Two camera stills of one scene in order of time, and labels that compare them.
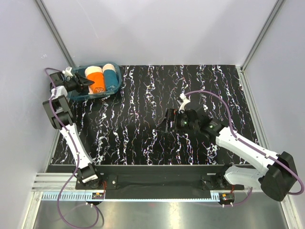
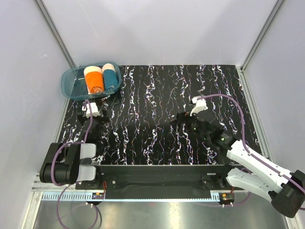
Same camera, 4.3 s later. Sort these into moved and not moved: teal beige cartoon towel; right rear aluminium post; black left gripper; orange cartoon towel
Moved: black left gripper
Not moved: teal beige cartoon towel; orange cartoon towel; right rear aluminium post
